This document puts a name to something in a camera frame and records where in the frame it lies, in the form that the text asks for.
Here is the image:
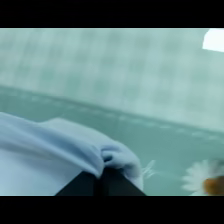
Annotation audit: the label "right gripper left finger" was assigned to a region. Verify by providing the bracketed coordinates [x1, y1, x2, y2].
[54, 170, 103, 197]

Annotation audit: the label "light blue shirt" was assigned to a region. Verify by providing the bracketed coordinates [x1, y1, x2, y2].
[0, 111, 145, 197]

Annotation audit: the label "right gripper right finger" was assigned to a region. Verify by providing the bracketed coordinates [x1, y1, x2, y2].
[101, 167, 147, 197]

